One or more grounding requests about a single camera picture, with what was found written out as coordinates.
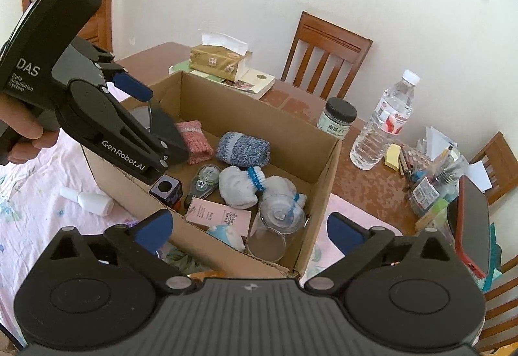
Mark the clear cup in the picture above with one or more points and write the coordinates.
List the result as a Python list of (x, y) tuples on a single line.
[(275, 226)]

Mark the black cube toy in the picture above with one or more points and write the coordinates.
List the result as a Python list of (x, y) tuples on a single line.
[(166, 190)]

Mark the clear plastic water bottle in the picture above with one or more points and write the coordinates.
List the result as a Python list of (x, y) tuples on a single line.
[(380, 125)]

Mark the red-edged black case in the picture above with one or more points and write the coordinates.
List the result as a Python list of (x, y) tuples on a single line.
[(473, 218)]

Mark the teal box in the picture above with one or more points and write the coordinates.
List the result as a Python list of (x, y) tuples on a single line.
[(493, 259)]

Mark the small white bottle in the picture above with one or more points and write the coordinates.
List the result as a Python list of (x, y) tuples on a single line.
[(93, 204)]

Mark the pink card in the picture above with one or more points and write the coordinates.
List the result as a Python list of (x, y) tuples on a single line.
[(214, 216)]

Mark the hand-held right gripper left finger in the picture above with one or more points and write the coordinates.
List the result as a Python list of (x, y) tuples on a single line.
[(153, 229)]

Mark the brown wooden desktop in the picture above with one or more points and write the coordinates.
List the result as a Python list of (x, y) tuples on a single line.
[(356, 186)]

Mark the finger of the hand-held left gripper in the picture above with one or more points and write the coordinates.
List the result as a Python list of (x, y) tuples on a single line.
[(131, 86), (170, 141)]

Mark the yellow sticky notes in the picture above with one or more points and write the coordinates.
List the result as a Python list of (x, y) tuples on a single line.
[(392, 156)]

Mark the person's left hand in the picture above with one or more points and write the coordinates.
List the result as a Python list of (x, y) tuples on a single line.
[(24, 121)]

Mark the glass pen holder with pens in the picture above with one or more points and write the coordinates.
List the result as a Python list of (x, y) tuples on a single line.
[(437, 182)]

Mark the white sock blue trim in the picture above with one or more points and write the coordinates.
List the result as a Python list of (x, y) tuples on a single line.
[(236, 188), (283, 186)]

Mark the yellow-brown tissue pack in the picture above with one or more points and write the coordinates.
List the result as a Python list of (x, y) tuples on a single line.
[(218, 60)]

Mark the green book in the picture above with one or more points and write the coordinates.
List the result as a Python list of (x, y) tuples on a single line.
[(180, 67)]

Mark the pink knit roll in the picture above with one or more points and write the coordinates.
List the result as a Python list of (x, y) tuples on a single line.
[(196, 141)]

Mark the light blue round figure toy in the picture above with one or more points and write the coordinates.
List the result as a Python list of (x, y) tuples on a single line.
[(224, 236)]

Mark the brown cardboard box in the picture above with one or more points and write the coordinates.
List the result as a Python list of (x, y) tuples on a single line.
[(283, 125)]

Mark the blue knit roll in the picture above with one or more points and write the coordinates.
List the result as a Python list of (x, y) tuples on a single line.
[(243, 149)]

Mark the glass jar black lid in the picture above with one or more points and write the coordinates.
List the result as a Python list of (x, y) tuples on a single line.
[(336, 117)]

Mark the white papers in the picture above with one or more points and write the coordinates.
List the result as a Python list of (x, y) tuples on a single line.
[(439, 137)]

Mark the brown wooden chair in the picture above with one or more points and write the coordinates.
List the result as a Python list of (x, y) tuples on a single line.
[(502, 311), (327, 52), (497, 161)]

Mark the cream book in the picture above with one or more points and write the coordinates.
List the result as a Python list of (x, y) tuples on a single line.
[(255, 82)]

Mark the clear correction tape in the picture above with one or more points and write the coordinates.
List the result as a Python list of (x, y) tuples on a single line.
[(204, 182)]

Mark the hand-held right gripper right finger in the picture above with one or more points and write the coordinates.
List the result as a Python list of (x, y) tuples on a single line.
[(348, 232)]

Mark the pink floral cloth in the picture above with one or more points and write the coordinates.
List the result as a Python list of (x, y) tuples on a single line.
[(40, 186)]

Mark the clear lidded plastic container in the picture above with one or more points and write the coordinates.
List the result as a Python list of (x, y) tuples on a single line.
[(139, 119)]

